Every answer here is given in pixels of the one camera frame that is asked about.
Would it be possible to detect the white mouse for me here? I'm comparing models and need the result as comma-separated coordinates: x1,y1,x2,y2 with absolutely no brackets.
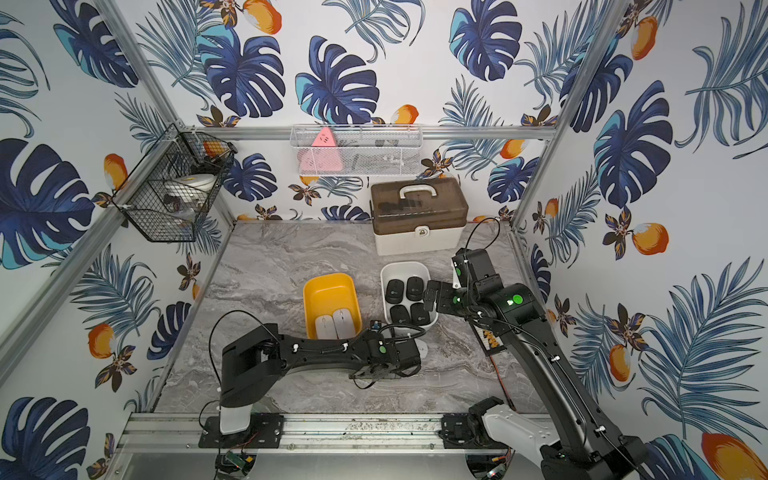
315,315,338,340
332,308,356,339
415,339,429,360

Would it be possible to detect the brown lid storage case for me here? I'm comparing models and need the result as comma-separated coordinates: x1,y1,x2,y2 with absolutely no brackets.
370,177,469,256

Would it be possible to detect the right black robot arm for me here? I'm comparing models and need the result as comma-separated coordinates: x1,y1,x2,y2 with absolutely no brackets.
425,248,649,479

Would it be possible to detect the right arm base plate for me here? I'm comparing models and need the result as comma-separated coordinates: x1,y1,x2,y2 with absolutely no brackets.
436,413,501,450

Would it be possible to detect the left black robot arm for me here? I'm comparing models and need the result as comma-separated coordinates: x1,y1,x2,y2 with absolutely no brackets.
218,323,426,435

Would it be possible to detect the yellow plastic bin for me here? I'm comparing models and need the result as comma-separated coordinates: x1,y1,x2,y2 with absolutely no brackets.
303,273,363,340

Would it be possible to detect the white bowl in basket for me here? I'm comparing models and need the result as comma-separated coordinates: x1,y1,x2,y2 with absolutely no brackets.
164,174,216,202

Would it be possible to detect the black orange connector board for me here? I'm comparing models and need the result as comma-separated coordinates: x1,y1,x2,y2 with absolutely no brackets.
474,327,506,357

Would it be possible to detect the clear wall shelf basket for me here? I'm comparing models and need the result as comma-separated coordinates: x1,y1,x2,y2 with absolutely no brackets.
290,124,423,177

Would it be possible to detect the white plastic bin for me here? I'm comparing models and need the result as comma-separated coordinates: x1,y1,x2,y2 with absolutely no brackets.
380,261,438,330

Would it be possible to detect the black wire basket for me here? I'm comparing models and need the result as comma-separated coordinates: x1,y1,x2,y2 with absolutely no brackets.
111,124,237,243

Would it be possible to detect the black mouse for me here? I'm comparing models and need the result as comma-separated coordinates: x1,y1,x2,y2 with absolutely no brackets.
384,278,405,305
410,302,431,326
389,304,412,326
405,276,425,302

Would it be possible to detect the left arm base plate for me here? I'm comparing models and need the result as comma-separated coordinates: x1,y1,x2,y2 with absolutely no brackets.
197,413,285,450

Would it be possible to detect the pink triangle object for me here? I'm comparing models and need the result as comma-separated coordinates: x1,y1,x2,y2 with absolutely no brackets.
297,127,344,175

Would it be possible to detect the red black power cable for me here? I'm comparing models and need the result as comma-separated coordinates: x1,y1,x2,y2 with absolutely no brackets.
494,356,517,412

